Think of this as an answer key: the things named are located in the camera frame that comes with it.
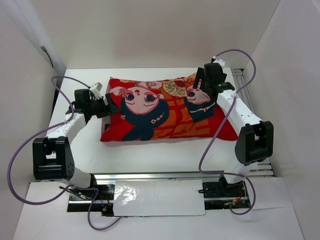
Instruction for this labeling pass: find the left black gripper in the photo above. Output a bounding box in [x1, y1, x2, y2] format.
[86, 93, 121, 119]

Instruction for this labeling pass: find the pink red printed pillowcase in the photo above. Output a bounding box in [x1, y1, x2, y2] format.
[100, 74, 238, 142]

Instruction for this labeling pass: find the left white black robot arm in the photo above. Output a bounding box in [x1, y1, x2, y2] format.
[32, 88, 120, 200]

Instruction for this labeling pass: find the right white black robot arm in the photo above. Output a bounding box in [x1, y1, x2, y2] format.
[193, 62, 274, 196]

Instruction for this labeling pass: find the white cover plate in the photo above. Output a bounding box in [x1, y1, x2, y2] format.
[113, 180, 206, 217]

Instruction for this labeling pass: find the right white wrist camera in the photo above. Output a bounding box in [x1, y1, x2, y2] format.
[211, 56, 226, 68]

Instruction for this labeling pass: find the small wall cable plug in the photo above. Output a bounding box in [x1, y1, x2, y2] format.
[39, 44, 54, 68]

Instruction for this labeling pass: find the aluminium rail front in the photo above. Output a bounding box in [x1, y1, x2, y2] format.
[94, 171, 223, 183]

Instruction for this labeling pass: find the aluminium rail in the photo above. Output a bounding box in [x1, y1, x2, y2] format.
[94, 171, 223, 183]
[231, 67, 273, 176]

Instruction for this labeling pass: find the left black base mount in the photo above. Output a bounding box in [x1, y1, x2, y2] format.
[67, 176, 116, 217]

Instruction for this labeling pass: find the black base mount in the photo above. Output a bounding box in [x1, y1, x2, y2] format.
[67, 176, 116, 217]
[198, 177, 251, 210]

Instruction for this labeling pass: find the aluminium rail right side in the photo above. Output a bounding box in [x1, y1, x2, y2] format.
[231, 67, 273, 176]

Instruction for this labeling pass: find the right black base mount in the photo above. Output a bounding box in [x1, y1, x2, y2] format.
[198, 177, 251, 210]

